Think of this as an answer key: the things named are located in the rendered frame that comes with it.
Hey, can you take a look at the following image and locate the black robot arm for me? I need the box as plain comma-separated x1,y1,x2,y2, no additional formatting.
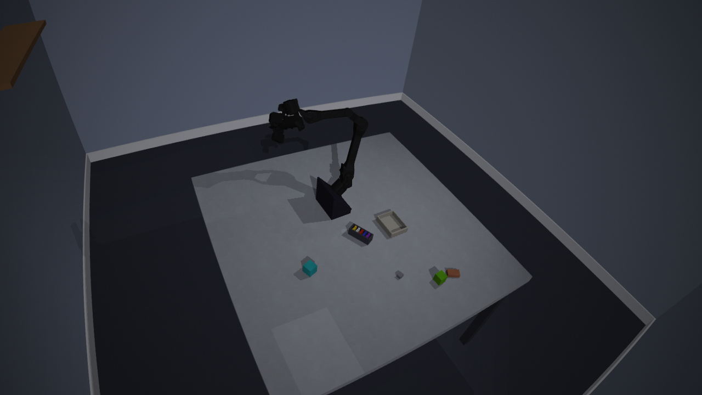
269,99,369,197

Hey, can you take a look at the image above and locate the teal block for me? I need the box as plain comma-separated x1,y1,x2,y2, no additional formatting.
303,260,318,277

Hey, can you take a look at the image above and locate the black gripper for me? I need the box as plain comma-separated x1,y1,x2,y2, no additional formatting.
269,104,293,143

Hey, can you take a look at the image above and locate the green cube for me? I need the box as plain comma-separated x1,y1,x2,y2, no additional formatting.
433,270,448,285

